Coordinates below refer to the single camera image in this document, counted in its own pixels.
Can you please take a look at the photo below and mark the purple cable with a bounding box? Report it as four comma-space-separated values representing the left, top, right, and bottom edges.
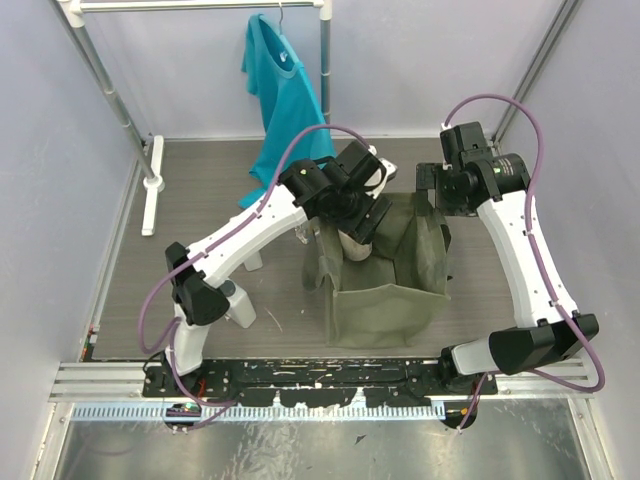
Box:
137, 123, 379, 431
442, 93, 607, 431

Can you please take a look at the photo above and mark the white slotted cable duct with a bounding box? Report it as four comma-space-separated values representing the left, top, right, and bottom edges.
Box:
70, 401, 446, 423

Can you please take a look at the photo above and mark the olive canvas bag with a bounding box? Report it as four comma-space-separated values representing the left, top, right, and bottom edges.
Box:
302, 193, 451, 349

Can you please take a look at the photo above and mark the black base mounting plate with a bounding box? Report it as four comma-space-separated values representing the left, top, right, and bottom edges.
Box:
142, 357, 499, 409

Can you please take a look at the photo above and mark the beige round bottle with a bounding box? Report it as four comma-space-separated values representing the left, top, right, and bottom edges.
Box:
338, 231, 372, 262

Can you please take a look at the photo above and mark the clear bottle black cap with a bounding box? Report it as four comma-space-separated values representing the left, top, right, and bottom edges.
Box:
294, 220, 321, 245

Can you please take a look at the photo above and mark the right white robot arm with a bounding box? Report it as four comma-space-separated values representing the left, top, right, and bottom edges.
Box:
416, 149, 599, 394

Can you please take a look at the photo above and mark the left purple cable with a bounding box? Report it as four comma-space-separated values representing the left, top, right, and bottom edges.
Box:
137, 123, 379, 431

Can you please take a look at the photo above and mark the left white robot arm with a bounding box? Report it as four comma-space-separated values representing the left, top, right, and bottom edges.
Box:
164, 155, 397, 396

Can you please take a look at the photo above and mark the white metal clothes rack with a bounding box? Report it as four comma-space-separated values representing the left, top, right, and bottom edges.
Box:
53, 1, 332, 237

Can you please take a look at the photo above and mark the white bottle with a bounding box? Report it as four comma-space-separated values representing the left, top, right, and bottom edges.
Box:
243, 252, 263, 272
220, 279, 257, 329

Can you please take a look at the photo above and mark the teal t-shirt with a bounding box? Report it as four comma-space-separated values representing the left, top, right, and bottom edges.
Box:
238, 14, 325, 209

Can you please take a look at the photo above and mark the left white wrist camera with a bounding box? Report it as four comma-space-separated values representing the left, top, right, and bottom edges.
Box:
332, 140, 400, 199

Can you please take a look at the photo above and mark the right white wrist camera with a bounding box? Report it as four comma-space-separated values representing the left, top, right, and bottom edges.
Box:
440, 121, 488, 170

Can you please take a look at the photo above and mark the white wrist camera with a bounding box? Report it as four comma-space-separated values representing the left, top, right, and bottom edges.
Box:
440, 121, 488, 170
332, 140, 400, 199

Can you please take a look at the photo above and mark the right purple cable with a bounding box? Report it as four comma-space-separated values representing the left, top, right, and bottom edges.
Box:
442, 93, 607, 431

